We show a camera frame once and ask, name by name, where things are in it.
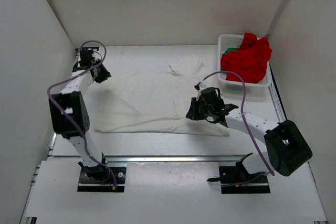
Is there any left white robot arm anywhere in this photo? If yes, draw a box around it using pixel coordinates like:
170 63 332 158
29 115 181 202
49 48 112 183

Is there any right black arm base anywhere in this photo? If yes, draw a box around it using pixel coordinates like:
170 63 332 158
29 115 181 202
207 153 271 194

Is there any white t shirt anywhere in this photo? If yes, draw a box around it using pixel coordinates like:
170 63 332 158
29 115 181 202
85 55 229 136

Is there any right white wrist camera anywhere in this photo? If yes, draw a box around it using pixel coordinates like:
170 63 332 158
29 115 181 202
194 82 206 91

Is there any white plastic basket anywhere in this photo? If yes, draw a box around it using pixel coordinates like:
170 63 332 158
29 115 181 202
217 34 272 88

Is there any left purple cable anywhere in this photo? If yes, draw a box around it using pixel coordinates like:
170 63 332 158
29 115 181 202
46 40 118 190

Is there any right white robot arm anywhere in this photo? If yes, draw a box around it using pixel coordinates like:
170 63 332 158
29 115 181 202
186 87 313 176

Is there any green t shirt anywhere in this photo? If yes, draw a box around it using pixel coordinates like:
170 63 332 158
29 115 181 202
220 47 238 71

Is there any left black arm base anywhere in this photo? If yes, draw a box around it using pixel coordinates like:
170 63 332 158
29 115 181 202
77 162 127 193

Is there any red t shirt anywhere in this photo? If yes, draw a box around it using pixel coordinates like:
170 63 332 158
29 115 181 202
226 33 272 83

